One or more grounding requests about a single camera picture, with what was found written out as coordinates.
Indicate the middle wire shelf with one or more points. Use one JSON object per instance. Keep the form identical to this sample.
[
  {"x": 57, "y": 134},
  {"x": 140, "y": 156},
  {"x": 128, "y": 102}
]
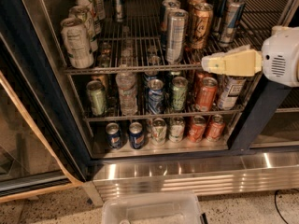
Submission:
[{"x": 188, "y": 111}]

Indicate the blue pepsi can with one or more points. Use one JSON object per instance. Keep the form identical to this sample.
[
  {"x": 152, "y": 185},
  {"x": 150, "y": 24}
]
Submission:
[
  {"x": 113, "y": 133},
  {"x": 136, "y": 135}
]

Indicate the white green can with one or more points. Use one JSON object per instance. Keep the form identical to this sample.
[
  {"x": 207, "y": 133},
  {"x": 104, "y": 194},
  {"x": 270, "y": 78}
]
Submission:
[
  {"x": 84, "y": 14},
  {"x": 158, "y": 132}
]

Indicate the white green can bottom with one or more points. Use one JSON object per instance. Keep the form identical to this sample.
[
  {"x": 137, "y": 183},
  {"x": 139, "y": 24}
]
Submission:
[{"x": 158, "y": 132}]

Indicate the blue pepsi can right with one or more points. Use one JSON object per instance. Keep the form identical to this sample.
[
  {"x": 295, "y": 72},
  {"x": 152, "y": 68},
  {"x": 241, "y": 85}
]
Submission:
[{"x": 136, "y": 135}]

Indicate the orange can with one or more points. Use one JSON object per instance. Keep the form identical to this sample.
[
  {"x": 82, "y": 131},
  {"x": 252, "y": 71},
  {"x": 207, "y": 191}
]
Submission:
[
  {"x": 198, "y": 79},
  {"x": 215, "y": 128},
  {"x": 196, "y": 129}
]

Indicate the orange can middle shelf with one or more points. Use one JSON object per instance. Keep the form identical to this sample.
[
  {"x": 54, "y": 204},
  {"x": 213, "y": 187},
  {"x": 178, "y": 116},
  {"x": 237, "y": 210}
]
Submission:
[{"x": 205, "y": 97}]

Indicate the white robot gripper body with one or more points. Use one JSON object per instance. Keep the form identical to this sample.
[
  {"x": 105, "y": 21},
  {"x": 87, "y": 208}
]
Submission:
[{"x": 280, "y": 58}]

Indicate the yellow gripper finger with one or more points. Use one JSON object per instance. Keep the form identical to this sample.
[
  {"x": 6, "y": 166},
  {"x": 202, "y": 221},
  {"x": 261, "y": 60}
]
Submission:
[
  {"x": 245, "y": 63},
  {"x": 239, "y": 49}
]

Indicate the stainless steel fridge base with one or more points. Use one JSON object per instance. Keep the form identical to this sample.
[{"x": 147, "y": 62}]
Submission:
[{"x": 205, "y": 177}]

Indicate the white can front left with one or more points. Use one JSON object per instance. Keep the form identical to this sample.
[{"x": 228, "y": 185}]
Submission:
[{"x": 77, "y": 43}]

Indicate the orange can bottom right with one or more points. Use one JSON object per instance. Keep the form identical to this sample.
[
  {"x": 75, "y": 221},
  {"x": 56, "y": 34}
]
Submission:
[{"x": 215, "y": 128}]

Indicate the blue pepsi can left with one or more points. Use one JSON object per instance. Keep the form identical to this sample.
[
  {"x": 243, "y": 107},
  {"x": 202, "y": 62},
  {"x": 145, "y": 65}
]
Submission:
[{"x": 113, "y": 133}]

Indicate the orange can behind middle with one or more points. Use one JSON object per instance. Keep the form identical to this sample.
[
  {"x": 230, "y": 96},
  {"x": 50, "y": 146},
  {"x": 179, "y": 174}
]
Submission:
[{"x": 198, "y": 79}]

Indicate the blue white can middle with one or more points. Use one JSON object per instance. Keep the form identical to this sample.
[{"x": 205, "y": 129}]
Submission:
[{"x": 155, "y": 96}]

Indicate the dark glass bottle white label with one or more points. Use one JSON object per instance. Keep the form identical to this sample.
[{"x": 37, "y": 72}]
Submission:
[{"x": 230, "y": 90}]

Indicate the orange can bottom left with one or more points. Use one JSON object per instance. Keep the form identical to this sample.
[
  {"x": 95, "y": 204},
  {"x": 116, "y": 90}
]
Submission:
[{"x": 196, "y": 129}]

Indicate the tall silver can front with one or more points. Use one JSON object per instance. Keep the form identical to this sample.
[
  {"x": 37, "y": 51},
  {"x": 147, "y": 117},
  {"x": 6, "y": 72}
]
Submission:
[{"x": 176, "y": 29}]

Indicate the glass fridge door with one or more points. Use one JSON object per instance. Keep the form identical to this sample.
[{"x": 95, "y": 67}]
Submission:
[{"x": 43, "y": 148}]

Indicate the clear plastic bin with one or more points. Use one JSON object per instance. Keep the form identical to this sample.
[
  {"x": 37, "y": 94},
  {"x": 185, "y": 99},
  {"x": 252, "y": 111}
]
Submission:
[{"x": 180, "y": 207}]

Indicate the white can back left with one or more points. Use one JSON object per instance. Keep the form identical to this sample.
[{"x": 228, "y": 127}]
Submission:
[{"x": 97, "y": 0}]

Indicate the slim silver can back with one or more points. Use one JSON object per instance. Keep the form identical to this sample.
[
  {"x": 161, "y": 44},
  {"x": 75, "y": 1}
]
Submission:
[{"x": 118, "y": 10}]

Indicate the dark blue redbull can behind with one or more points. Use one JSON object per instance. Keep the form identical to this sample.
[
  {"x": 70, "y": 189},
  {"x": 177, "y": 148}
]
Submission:
[{"x": 218, "y": 17}]

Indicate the green can middle shelf left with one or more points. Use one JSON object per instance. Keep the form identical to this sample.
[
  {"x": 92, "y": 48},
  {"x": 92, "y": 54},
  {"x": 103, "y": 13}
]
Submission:
[{"x": 97, "y": 95}]

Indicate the gold La Croix can front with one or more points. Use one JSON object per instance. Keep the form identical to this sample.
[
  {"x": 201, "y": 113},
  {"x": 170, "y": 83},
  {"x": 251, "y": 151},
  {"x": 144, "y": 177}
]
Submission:
[{"x": 202, "y": 16}]

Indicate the tall silver can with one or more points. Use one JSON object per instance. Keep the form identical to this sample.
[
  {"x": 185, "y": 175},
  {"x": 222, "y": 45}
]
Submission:
[
  {"x": 176, "y": 29},
  {"x": 166, "y": 7}
]

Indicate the wire shelf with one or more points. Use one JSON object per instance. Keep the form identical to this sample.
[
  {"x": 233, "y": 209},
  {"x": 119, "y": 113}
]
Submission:
[
  {"x": 143, "y": 20},
  {"x": 188, "y": 111}
]

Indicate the silver blue redbull can front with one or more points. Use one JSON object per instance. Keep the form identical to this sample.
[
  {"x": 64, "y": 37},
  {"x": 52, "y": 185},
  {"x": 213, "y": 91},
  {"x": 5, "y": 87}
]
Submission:
[{"x": 231, "y": 18}]

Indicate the top wire shelf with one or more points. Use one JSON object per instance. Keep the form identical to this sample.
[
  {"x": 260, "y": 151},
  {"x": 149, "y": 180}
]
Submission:
[{"x": 143, "y": 20}]

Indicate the green can shelf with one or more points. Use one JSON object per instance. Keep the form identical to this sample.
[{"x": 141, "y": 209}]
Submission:
[
  {"x": 97, "y": 95},
  {"x": 179, "y": 88}
]

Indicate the clear plastic water bottle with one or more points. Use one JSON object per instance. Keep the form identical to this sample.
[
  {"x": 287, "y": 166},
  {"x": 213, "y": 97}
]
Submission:
[{"x": 126, "y": 83}]

